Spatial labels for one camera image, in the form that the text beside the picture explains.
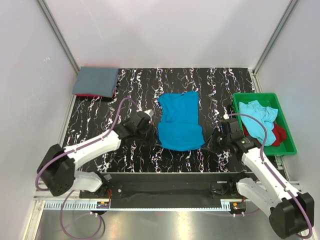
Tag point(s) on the aluminium frame post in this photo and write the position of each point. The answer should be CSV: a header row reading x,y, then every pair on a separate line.
x,y
276,34
58,34

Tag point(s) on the folded grey t shirt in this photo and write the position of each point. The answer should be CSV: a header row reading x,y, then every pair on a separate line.
x,y
96,81

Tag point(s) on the left aluminium frame post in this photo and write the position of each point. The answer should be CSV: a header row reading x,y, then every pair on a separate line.
x,y
58,34

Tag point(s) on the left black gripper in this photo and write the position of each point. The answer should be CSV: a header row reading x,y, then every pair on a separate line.
x,y
154,138

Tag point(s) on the slotted grey cable duct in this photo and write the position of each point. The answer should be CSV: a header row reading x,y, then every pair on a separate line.
x,y
215,205

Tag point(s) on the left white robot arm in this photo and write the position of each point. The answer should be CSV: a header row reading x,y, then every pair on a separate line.
x,y
59,169

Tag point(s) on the dark red t shirt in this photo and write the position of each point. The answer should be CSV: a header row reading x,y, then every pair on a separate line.
x,y
275,133

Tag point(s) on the right aluminium frame post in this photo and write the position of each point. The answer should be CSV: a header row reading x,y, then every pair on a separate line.
x,y
276,34

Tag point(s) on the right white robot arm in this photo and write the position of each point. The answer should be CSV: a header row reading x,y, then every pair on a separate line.
x,y
289,212

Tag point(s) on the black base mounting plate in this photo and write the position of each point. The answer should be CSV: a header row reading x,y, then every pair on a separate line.
x,y
180,187

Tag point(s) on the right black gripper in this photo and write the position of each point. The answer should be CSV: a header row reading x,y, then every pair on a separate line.
x,y
210,144

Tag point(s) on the bright blue t shirt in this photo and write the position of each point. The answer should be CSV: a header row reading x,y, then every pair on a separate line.
x,y
179,128

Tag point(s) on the green plastic bin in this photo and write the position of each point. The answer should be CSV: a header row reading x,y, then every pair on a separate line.
x,y
269,99

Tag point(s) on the light cyan t shirt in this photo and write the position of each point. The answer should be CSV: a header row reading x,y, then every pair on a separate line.
x,y
262,113

